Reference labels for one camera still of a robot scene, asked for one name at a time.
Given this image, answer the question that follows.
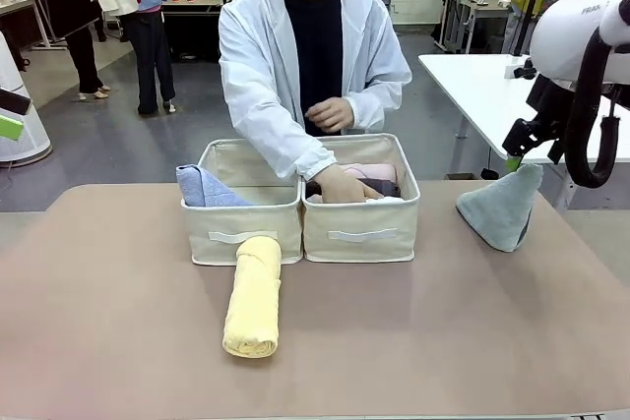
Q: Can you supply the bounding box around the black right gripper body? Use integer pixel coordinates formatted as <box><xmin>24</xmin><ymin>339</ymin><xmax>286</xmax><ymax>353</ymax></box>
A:
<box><xmin>525</xmin><ymin>73</ymin><xmax>575</xmax><ymax>134</ymax></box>

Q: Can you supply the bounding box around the teal grey towel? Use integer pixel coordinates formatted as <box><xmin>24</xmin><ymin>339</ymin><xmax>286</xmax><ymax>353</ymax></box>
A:
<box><xmin>455</xmin><ymin>162</ymin><xmax>545</xmax><ymax>254</ymax></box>

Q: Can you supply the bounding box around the dark grey towel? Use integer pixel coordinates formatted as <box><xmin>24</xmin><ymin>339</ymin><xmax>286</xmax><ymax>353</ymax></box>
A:
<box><xmin>305</xmin><ymin>177</ymin><xmax>402</xmax><ymax>200</ymax></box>

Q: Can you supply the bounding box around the pink towel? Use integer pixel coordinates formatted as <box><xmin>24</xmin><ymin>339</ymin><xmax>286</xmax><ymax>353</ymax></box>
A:
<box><xmin>338</xmin><ymin>161</ymin><xmax>398</xmax><ymax>186</ymax></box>

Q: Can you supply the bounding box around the light blue towel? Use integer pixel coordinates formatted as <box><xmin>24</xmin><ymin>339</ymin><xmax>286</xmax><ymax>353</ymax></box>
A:
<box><xmin>175</xmin><ymin>163</ymin><xmax>255</xmax><ymax>209</ymax></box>

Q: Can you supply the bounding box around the person's right sleeved forearm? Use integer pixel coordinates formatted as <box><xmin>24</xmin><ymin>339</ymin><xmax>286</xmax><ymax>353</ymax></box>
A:
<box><xmin>234</xmin><ymin>109</ymin><xmax>341</xmax><ymax>183</ymax></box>

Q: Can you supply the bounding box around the person's left sleeved forearm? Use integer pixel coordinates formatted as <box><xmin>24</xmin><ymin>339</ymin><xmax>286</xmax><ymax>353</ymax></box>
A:
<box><xmin>345</xmin><ymin>65</ymin><xmax>413</xmax><ymax>130</ymax></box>

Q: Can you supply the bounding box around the person's right hand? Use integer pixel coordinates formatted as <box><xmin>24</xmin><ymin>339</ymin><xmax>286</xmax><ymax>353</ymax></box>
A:
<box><xmin>310</xmin><ymin>163</ymin><xmax>385</xmax><ymax>205</ymax></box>

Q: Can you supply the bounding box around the person's left hand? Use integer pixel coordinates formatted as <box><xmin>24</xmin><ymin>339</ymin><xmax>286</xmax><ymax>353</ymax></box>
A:
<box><xmin>303</xmin><ymin>96</ymin><xmax>357</xmax><ymax>136</ymax></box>

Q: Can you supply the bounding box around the white cylindrical stand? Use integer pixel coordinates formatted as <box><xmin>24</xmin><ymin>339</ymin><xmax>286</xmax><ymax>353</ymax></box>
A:
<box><xmin>0</xmin><ymin>30</ymin><xmax>53</xmax><ymax>168</ymax></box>

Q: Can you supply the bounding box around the white side table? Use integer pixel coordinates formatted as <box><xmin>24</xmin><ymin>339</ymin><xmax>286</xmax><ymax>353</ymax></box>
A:
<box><xmin>417</xmin><ymin>52</ymin><xmax>630</xmax><ymax>166</ymax></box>

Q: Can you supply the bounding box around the grey background desk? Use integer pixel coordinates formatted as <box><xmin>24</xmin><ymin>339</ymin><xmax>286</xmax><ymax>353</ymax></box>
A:
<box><xmin>0</xmin><ymin>0</ymin><xmax>68</xmax><ymax>52</ymax></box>

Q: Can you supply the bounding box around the black tripod pole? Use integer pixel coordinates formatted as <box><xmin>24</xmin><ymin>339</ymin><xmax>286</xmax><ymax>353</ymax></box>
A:
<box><xmin>511</xmin><ymin>0</ymin><xmax>550</xmax><ymax>61</ymax></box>

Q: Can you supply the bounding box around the figure in black dress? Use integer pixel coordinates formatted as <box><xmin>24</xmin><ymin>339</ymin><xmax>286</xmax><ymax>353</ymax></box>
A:
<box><xmin>24</xmin><ymin>0</ymin><xmax>112</xmax><ymax>101</ymax></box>

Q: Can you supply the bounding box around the grey metal background table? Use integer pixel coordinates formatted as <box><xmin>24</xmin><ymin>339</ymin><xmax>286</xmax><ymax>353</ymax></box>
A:
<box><xmin>436</xmin><ymin>0</ymin><xmax>514</xmax><ymax>55</ymax></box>

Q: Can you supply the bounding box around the figure in red top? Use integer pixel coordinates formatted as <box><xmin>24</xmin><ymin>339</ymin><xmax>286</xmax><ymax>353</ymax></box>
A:
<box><xmin>115</xmin><ymin>0</ymin><xmax>181</xmax><ymax>117</ymax></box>

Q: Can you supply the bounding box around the beige fabric storage bin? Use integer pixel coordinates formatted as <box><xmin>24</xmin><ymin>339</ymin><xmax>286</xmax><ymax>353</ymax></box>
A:
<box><xmin>180</xmin><ymin>138</ymin><xmax>304</xmax><ymax>267</ymax></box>
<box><xmin>299</xmin><ymin>132</ymin><xmax>422</xmax><ymax>264</ymax></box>

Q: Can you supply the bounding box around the black background table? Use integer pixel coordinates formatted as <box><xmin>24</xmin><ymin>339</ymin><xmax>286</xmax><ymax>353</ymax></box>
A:
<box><xmin>160</xmin><ymin>0</ymin><xmax>225</xmax><ymax>63</ymax></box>

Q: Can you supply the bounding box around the person in white jacket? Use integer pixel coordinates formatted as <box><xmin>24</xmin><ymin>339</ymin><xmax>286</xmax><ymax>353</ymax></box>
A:
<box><xmin>218</xmin><ymin>0</ymin><xmax>413</xmax><ymax>183</ymax></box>

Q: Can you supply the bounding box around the yellow rolled towel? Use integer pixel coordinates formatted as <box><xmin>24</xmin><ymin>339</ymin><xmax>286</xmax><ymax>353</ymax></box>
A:
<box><xmin>221</xmin><ymin>235</ymin><xmax>284</xmax><ymax>360</ymax></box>

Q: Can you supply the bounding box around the black cable bundle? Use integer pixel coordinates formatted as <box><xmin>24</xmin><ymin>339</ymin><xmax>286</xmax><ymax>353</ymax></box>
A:
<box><xmin>563</xmin><ymin>26</ymin><xmax>622</xmax><ymax>190</ymax></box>

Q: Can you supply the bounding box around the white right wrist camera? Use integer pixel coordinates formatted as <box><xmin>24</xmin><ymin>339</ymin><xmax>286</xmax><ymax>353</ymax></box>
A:
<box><xmin>502</xmin><ymin>57</ymin><xmax>538</xmax><ymax>81</ymax></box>

